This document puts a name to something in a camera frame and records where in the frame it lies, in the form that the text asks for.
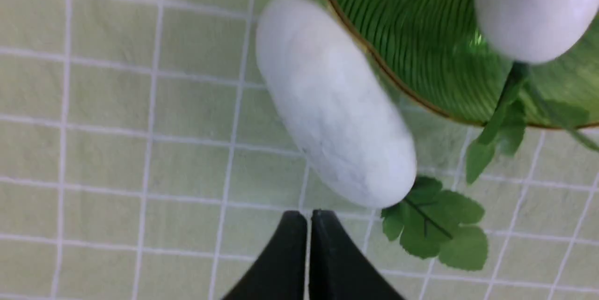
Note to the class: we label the green checkered tablecloth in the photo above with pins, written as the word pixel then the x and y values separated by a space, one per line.
pixel 142 159

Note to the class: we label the white toy radish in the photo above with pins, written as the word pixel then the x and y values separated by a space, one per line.
pixel 356 139
pixel 529 32

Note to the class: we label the green plastic ribbed plate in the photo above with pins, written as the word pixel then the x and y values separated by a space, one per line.
pixel 434 51

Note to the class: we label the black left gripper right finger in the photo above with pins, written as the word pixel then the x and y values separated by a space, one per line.
pixel 337 269

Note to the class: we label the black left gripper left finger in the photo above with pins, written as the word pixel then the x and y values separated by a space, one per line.
pixel 279 271

